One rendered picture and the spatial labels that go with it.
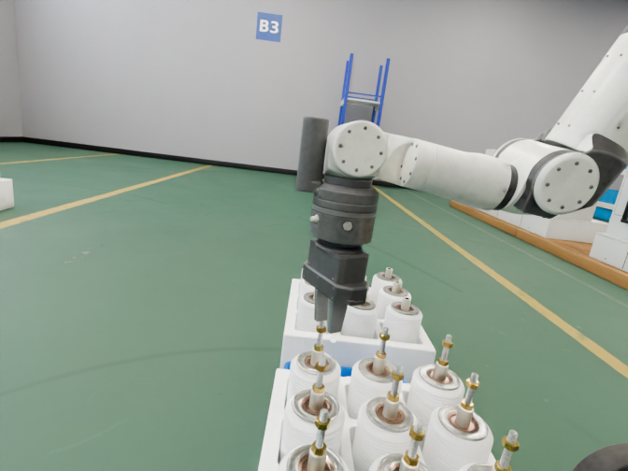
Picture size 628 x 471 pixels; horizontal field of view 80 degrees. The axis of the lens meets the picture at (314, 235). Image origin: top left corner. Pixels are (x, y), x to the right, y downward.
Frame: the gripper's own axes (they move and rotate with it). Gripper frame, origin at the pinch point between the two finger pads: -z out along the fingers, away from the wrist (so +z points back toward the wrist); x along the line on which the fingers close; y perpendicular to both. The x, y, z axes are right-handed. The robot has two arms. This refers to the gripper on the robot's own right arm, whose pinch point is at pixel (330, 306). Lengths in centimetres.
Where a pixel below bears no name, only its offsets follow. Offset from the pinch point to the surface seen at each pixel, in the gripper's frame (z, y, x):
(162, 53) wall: 128, -81, 664
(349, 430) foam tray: -24.3, -7.7, -0.2
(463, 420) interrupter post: -15.9, -19.4, -12.8
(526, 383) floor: -42, -87, 9
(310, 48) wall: 167, -290, 547
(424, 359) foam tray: -27, -42, 14
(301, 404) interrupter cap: -17.0, 2.1, 1.1
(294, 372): -17.8, -1.5, 9.9
